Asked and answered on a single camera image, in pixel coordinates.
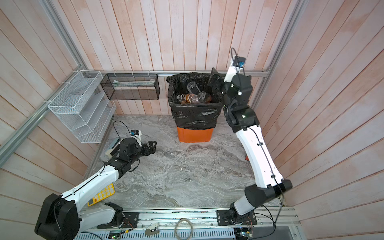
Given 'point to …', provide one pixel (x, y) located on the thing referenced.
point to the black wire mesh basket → (131, 86)
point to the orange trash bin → (186, 135)
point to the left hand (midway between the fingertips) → (150, 146)
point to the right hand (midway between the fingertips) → (220, 70)
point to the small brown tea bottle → (189, 98)
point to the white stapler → (110, 152)
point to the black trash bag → (193, 116)
